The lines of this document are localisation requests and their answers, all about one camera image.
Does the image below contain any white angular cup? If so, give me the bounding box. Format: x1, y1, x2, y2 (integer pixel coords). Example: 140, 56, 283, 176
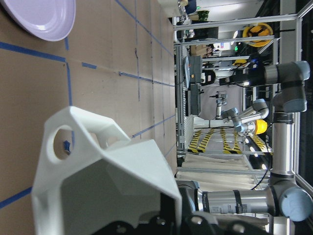
31, 106, 178, 235

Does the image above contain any lavender plate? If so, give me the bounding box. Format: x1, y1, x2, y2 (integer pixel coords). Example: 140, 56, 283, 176
0, 0, 76, 42

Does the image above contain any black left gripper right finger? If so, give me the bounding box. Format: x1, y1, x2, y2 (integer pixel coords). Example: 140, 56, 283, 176
158, 187, 196, 235

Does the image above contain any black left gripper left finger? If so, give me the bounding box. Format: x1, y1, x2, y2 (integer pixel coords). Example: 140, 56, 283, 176
92, 220, 139, 235

